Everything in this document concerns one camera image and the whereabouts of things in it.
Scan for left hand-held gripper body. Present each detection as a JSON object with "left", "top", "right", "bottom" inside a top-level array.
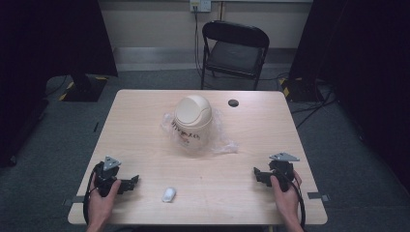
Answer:
[{"left": 93, "top": 156, "right": 130, "bottom": 198}]

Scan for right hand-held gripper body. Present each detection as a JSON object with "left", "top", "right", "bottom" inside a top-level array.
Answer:
[{"left": 268, "top": 152, "right": 301, "bottom": 193}]

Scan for person's left hand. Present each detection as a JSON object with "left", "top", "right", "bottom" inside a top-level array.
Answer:
[{"left": 87, "top": 178, "right": 123, "bottom": 224}]

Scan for person's right hand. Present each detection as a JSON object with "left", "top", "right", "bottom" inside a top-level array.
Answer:
[{"left": 270, "top": 170, "right": 304, "bottom": 224}]

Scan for grey tape strip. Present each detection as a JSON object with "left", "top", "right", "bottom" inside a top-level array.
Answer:
[
  {"left": 307, "top": 191, "right": 331, "bottom": 203},
  {"left": 62, "top": 194, "right": 86, "bottom": 208}
]

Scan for crumpled white tissue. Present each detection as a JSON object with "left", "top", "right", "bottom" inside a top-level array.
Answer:
[{"left": 161, "top": 186, "right": 178, "bottom": 204}]

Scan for clear plastic bag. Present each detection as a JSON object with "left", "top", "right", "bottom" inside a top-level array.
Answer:
[{"left": 161, "top": 107, "right": 240, "bottom": 157}]

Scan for black stand base striped tape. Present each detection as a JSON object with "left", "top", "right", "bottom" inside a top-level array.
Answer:
[
  {"left": 57, "top": 72, "right": 109, "bottom": 103},
  {"left": 278, "top": 76, "right": 324, "bottom": 103}
]

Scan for cream swing-lid trash can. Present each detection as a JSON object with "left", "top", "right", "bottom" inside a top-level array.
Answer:
[{"left": 173, "top": 94, "right": 214, "bottom": 157}]

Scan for black folding chair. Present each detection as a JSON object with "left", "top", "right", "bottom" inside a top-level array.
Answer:
[{"left": 199, "top": 19, "right": 271, "bottom": 92}]

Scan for black curtain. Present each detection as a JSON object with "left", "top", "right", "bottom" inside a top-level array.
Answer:
[
  {"left": 0, "top": 0, "right": 119, "bottom": 169},
  {"left": 287, "top": 0, "right": 410, "bottom": 194}
]

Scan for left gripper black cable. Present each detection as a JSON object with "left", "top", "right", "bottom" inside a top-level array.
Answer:
[{"left": 82, "top": 163, "right": 101, "bottom": 226}]

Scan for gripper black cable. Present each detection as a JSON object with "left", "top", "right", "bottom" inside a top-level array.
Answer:
[
  {"left": 82, "top": 163, "right": 101, "bottom": 226},
  {"left": 279, "top": 167, "right": 307, "bottom": 230}
]

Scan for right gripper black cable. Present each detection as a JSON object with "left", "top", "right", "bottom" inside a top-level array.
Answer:
[{"left": 279, "top": 167, "right": 307, "bottom": 230}]

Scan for black floor cables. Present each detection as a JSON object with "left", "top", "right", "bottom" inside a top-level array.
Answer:
[{"left": 289, "top": 81, "right": 337, "bottom": 130}]

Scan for black wall socket cable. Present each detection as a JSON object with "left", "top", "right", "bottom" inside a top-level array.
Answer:
[{"left": 191, "top": 5, "right": 205, "bottom": 81}]

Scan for white wall socket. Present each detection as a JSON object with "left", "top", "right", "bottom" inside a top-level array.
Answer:
[{"left": 189, "top": 0, "right": 213, "bottom": 14}]

